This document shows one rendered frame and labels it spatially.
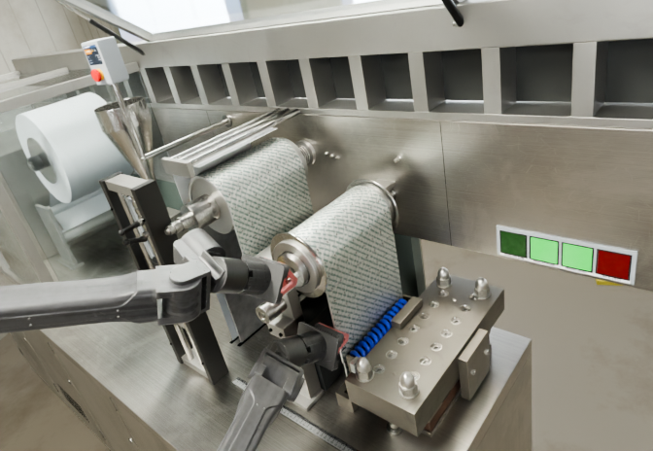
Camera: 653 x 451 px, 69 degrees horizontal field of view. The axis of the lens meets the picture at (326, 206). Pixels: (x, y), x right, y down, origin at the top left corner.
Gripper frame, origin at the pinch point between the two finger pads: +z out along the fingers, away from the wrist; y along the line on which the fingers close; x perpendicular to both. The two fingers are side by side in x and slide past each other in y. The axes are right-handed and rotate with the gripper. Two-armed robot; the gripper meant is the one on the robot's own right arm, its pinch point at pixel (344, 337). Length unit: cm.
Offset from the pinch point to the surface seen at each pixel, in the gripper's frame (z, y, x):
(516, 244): 20.1, 24.5, 24.6
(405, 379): -2.7, 16.7, -1.6
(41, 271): -21, -102, -11
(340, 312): -3.0, 0.2, 5.8
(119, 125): -16, -73, 37
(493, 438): 22.6, 26.2, -17.2
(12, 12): 31, -339, 108
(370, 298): 7.3, 0.3, 7.5
